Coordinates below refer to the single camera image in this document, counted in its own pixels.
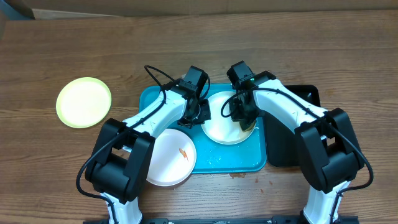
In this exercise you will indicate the teal plastic tray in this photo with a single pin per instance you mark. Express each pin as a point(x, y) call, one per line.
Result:
point(212, 157)

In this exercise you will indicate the green rimmed plate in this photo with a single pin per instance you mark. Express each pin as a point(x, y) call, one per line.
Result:
point(83, 102)

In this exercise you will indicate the black water tray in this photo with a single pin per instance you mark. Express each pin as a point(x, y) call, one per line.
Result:
point(280, 146)

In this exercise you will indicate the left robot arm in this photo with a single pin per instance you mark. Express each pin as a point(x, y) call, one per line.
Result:
point(118, 167)

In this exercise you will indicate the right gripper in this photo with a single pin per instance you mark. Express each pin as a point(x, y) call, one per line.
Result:
point(236, 107)

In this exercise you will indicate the white plate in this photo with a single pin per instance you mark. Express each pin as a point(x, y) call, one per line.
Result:
point(173, 159)
point(224, 130)

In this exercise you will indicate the yellow green sponge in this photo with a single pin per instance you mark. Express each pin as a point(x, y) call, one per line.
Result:
point(247, 125)

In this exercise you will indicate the cardboard sheet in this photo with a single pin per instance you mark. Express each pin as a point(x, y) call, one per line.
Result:
point(194, 7)

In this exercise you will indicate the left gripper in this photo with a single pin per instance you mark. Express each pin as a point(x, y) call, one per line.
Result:
point(206, 115)

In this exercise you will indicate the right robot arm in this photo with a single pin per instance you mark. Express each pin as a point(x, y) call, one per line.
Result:
point(324, 141)

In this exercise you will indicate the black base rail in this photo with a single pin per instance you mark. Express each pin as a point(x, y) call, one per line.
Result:
point(217, 221)

